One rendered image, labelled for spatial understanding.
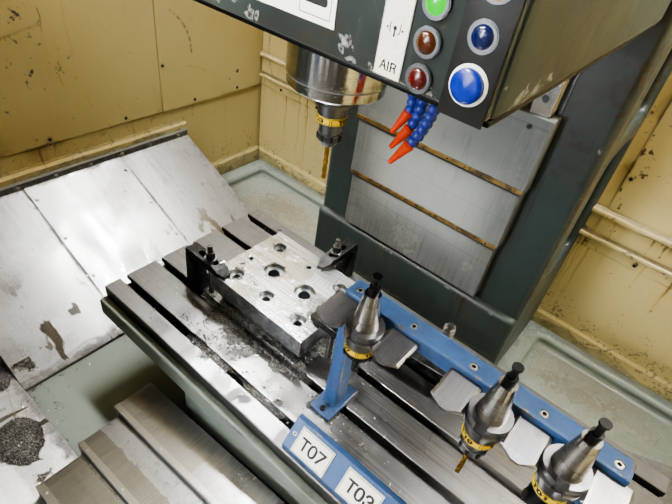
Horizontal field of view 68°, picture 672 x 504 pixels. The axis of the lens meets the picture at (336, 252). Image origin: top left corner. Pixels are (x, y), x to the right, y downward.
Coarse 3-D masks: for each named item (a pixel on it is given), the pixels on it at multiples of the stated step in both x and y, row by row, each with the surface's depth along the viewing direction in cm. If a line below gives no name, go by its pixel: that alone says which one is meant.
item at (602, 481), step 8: (600, 472) 65; (600, 480) 64; (608, 480) 64; (616, 480) 64; (592, 488) 63; (600, 488) 63; (608, 488) 64; (616, 488) 64; (624, 488) 64; (584, 496) 62; (592, 496) 62; (600, 496) 63; (608, 496) 63; (616, 496) 63; (624, 496) 63; (632, 496) 63
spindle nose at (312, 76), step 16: (288, 48) 72; (288, 64) 73; (304, 64) 70; (320, 64) 69; (336, 64) 68; (288, 80) 75; (304, 80) 71; (320, 80) 70; (336, 80) 70; (352, 80) 70; (368, 80) 71; (304, 96) 73; (320, 96) 72; (336, 96) 71; (352, 96) 72; (368, 96) 73
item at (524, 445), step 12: (516, 420) 70; (528, 420) 70; (516, 432) 68; (528, 432) 68; (540, 432) 68; (504, 444) 66; (516, 444) 67; (528, 444) 67; (540, 444) 67; (516, 456) 65; (528, 456) 65; (540, 456) 66
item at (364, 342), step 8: (352, 312) 80; (344, 328) 79; (352, 328) 77; (384, 328) 78; (344, 336) 79; (352, 336) 78; (360, 336) 76; (368, 336) 76; (376, 336) 76; (360, 344) 77; (368, 344) 77
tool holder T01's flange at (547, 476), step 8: (552, 448) 66; (544, 456) 65; (544, 464) 64; (544, 472) 64; (552, 472) 63; (592, 472) 64; (544, 480) 64; (552, 480) 63; (560, 480) 63; (584, 480) 63; (592, 480) 63; (560, 488) 64; (568, 488) 62; (576, 488) 62; (584, 488) 62; (568, 496) 63; (576, 496) 63
